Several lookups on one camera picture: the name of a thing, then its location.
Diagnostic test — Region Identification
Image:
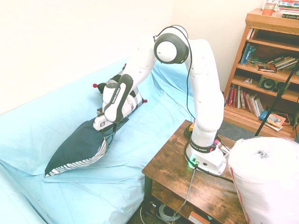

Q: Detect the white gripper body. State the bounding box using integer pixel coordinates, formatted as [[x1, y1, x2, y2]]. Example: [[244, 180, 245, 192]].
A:
[[93, 115, 115, 132]]

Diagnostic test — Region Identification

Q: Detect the navy pillow with striped back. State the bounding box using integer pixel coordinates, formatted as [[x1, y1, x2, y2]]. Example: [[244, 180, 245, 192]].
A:
[[44, 116, 130, 178]]

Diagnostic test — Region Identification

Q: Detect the plaid pillow with red pompoms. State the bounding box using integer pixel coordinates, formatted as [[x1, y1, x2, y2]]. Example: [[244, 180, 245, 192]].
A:
[[93, 63, 149, 117]]

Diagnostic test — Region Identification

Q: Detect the light blue sofa cover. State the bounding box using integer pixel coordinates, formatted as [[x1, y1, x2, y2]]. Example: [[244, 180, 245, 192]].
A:
[[0, 57, 197, 224]]

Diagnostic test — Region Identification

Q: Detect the rustic wooden side table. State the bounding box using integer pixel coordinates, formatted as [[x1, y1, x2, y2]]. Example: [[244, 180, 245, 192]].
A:
[[142, 119, 249, 224]]

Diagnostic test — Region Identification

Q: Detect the blue Thailand book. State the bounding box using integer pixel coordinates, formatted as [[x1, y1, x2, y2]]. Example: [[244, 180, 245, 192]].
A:
[[241, 44, 258, 66]]

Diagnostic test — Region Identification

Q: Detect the white bubble wrap roll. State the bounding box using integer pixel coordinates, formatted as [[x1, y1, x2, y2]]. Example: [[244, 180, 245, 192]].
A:
[[228, 137, 299, 224]]

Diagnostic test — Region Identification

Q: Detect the olive green speaker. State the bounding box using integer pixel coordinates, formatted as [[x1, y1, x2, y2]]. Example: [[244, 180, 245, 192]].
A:
[[258, 75, 291, 93]]

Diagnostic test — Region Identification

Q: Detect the orange cover book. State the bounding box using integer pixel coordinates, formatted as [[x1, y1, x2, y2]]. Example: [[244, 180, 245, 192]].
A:
[[265, 113, 287, 128]]

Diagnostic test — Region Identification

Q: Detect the dark flat book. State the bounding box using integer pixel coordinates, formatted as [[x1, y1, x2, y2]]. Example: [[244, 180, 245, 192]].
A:
[[255, 62, 278, 73]]

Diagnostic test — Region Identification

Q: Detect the wooden bookshelf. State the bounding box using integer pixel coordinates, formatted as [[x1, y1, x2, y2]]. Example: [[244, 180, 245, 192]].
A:
[[223, 8, 299, 140]]

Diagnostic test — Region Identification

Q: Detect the orange white cup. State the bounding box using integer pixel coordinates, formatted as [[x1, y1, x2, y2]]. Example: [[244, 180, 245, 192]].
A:
[[262, 0, 275, 16]]

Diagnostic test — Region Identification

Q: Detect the stack of books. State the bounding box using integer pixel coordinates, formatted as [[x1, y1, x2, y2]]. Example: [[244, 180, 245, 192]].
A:
[[277, 0, 299, 20]]

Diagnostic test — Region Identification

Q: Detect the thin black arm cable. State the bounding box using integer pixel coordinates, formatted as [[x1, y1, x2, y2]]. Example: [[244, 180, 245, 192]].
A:
[[153, 25, 197, 123]]

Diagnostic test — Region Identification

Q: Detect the gray base cable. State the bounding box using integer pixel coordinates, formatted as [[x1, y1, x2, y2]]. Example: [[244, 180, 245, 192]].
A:
[[172, 166, 199, 217]]

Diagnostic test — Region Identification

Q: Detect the coiled gray cable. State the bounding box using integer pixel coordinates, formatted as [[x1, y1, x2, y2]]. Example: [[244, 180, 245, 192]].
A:
[[158, 203, 182, 221]]

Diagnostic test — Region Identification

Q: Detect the thick black base cable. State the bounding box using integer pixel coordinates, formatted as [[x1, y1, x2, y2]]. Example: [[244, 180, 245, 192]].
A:
[[195, 162, 234, 183]]

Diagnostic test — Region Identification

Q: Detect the black camera tripod stand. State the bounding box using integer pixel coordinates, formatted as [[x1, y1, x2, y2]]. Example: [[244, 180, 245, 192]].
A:
[[254, 64, 299, 137]]

